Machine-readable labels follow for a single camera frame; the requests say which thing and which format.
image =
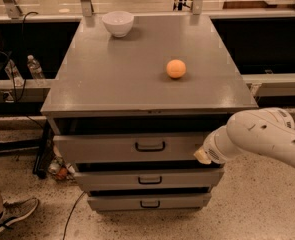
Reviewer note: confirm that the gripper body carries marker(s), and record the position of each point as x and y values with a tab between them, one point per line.
211	148

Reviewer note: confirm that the grey top drawer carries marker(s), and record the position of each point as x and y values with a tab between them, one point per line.
120	147

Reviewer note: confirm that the grey drawer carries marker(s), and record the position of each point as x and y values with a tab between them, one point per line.
128	180
120	147
132	202

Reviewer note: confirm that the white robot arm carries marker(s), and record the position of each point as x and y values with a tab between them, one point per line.
269	132

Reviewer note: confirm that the grey middle drawer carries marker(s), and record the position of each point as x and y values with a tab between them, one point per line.
128	180

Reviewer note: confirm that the grey bottom drawer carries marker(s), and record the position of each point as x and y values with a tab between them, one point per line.
132	202

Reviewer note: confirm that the grey drawer cabinet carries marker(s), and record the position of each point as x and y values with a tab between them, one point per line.
108	86

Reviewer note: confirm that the orange ball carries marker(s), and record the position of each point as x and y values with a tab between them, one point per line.
176	69

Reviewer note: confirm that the white ceramic bowl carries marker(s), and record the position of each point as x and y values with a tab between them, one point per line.
118	23

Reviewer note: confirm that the clear plastic water bottle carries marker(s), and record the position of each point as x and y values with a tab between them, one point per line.
35	68

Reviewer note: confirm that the grey sneaker with black laces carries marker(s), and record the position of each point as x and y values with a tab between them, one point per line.
17	211

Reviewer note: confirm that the black top drawer handle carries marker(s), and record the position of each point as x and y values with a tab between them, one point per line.
150	148

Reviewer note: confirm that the black drawer handle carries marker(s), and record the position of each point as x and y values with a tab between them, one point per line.
153	204
150	148
150	180

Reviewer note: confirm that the black middle drawer handle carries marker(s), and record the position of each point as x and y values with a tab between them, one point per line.
150	180

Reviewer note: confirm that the black bottom drawer handle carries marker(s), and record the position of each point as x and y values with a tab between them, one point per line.
153	204

